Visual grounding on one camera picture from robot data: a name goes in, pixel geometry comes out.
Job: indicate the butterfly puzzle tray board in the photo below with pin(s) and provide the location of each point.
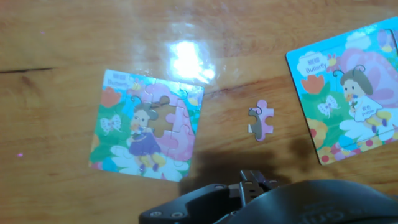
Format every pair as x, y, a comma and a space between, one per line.
329, 130

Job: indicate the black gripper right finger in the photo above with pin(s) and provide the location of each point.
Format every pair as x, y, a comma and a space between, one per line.
269, 184

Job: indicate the pink jigsaw piece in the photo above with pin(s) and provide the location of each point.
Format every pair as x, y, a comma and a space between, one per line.
264, 123

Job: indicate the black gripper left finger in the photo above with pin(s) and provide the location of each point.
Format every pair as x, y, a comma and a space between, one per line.
199, 202

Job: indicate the assembled butterfly jigsaw puzzle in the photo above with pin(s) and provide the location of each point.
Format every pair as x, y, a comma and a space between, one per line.
112, 143

